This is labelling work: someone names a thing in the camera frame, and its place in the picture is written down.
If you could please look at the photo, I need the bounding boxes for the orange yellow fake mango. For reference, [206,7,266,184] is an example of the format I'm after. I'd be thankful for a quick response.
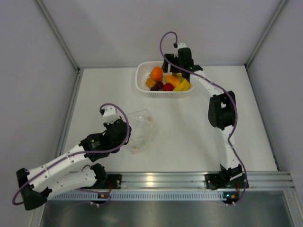
[165,74,181,87]

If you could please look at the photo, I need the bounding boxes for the yellow fake banana bunch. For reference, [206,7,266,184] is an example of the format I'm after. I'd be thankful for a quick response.
[172,73,191,91]

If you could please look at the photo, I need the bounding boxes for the clear zip top bag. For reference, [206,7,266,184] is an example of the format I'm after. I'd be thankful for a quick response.
[126,108,157,154]

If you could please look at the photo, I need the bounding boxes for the orange fake carrot slices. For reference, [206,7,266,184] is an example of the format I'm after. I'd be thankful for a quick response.
[150,66,163,81]

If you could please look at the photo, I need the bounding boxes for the red fake fruit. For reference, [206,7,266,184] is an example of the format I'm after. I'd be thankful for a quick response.
[162,83,175,91]

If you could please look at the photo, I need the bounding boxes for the dark red fake fig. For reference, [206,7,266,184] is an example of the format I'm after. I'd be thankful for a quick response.
[155,81,164,89]

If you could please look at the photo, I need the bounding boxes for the orange fake food piece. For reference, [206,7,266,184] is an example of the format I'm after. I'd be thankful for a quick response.
[145,78,157,88]

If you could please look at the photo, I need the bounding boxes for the dark fake plum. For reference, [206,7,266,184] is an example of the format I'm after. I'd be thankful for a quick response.
[150,86,160,91]

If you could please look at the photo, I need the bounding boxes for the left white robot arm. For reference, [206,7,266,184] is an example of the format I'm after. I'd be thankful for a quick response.
[16,118,132,210]

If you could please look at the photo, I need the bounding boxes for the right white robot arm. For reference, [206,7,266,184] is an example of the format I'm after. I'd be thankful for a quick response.
[162,43,248,190]

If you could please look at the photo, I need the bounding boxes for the white perforated plastic basket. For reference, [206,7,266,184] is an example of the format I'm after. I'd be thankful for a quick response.
[135,61,196,98]

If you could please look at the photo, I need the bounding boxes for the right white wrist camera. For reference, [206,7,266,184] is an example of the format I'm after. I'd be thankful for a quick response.
[173,43,187,50]

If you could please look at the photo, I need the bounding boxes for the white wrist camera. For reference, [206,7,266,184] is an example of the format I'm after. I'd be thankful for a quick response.
[100,105,120,124]
[173,43,187,50]

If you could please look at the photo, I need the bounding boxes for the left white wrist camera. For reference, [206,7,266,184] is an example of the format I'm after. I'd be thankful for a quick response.
[100,105,120,124]

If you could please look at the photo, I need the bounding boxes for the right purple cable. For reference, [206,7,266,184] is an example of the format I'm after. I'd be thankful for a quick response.
[159,32,248,206]

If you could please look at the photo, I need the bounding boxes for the purple cable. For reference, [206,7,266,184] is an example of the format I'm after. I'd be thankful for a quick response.
[11,103,131,205]
[159,32,248,206]

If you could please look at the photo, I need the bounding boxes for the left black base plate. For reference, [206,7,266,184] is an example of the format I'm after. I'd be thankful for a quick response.
[93,174,122,189]

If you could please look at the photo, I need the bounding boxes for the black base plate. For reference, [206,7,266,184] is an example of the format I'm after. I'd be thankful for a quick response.
[205,173,246,190]
[93,174,122,189]

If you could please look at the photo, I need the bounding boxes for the slotted grey cable duct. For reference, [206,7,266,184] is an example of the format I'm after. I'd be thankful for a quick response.
[51,191,231,201]

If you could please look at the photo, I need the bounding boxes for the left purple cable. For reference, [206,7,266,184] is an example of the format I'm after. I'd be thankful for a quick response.
[11,103,131,205]

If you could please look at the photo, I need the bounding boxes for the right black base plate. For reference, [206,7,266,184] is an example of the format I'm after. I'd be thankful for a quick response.
[205,173,246,190]

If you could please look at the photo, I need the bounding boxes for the aluminium mounting rail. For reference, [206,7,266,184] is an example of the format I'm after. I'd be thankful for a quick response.
[109,171,294,191]

